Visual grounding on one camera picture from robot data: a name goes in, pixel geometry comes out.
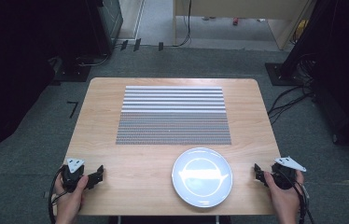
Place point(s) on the dark cabinet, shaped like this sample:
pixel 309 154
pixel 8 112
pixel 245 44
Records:
pixel 108 21

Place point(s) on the grey striped woven placemat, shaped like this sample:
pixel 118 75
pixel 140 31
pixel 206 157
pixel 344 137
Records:
pixel 173 124

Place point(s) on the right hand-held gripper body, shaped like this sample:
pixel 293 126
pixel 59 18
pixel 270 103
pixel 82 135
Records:
pixel 283 175

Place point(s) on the white round plate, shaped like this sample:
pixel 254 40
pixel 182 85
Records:
pixel 202 177

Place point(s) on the yellow object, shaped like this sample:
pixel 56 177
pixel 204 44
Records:
pixel 300 29

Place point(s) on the person's right hand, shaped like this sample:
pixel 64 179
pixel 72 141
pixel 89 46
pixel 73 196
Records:
pixel 283 202

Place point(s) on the person's left hand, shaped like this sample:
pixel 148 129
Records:
pixel 70 202

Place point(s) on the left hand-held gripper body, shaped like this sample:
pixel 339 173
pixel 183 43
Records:
pixel 71 177

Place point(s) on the light wooden desk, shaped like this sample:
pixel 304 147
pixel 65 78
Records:
pixel 244 7

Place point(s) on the small red object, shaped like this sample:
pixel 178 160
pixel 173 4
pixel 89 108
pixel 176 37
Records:
pixel 235 21

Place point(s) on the black tape strip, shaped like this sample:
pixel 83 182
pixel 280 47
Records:
pixel 160 46
pixel 137 44

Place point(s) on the black stand base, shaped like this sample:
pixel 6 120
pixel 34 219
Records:
pixel 280 74
pixel 71 73

